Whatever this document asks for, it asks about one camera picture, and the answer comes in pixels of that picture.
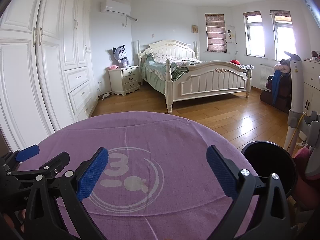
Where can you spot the red cushion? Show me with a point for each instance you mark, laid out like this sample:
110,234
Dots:
234,62

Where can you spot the black trash bin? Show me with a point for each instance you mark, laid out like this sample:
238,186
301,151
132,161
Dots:
270,160

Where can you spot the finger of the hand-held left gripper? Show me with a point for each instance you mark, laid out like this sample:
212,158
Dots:
27,153
58,161

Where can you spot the wall poster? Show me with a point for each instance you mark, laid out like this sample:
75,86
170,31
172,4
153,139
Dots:
231,34

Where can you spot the white radiator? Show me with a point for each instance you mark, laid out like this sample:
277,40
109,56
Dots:
266,76

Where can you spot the purple tablecloth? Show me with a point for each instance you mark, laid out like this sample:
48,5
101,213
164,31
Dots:
162,140

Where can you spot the purple plush toy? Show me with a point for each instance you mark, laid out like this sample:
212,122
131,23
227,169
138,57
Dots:
121,56

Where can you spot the white wardrobe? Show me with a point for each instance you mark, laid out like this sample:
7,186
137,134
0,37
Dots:
50,80

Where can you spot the wooden wall ornament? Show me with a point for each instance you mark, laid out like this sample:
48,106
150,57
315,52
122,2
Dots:
195,29

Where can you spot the patterned roman blind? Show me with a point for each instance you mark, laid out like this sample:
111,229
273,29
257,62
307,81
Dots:
215,33

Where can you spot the dark red armchair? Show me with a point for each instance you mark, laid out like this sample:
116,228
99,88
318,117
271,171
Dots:
283,97

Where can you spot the floral quilt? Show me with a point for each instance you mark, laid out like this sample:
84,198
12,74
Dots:
172,58

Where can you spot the cream wooden bed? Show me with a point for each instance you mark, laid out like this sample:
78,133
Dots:
212,82

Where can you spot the green bedspread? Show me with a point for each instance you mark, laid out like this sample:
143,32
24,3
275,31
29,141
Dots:
152,77

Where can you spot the small pink plush toy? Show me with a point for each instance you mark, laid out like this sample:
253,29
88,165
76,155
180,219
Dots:
113,67

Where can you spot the pink seat cushion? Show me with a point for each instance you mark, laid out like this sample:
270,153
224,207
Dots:
306,165

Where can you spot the white power strip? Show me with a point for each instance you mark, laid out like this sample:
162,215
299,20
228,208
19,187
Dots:
105,95

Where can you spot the white air conditioner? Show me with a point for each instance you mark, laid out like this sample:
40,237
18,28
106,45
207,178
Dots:
115,7

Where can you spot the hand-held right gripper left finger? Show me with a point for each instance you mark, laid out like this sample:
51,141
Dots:
92,173

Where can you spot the white framed window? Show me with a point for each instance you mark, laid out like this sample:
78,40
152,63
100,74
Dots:
255,37
283,40

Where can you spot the blue cloth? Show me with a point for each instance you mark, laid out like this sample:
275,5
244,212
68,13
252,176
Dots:
277,85

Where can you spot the white dresser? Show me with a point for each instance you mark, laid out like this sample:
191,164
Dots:
311,80

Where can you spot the cream nightstand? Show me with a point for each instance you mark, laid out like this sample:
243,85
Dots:
127,80

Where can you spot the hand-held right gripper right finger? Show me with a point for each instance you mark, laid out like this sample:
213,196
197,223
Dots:
222,172

